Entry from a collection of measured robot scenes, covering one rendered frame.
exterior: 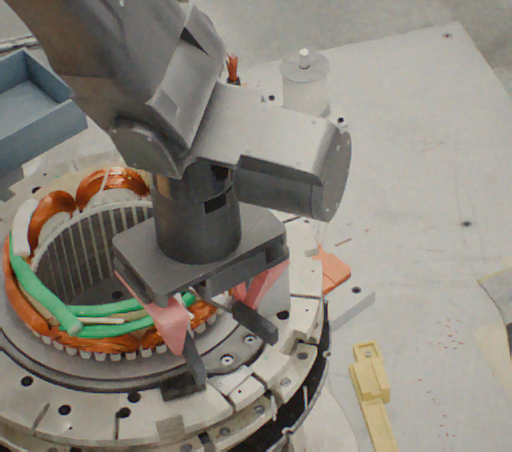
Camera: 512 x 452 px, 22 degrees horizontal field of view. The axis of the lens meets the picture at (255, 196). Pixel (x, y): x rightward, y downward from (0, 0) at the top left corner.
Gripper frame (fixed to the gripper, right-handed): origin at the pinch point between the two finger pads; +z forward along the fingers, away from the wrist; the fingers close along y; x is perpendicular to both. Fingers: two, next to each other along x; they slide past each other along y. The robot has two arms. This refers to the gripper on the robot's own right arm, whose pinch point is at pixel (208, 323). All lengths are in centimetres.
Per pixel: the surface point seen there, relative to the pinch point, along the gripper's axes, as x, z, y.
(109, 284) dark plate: 20.4, 14.7, 1.3
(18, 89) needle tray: 50, 14, 7
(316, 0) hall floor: 159, 115, 123
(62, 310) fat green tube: 8.2, 1.0, -7.7
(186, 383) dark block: 0.9, 6.4, -1.9
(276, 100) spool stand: 56, 37, 43
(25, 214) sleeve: 19.1, 1.0, -5.3
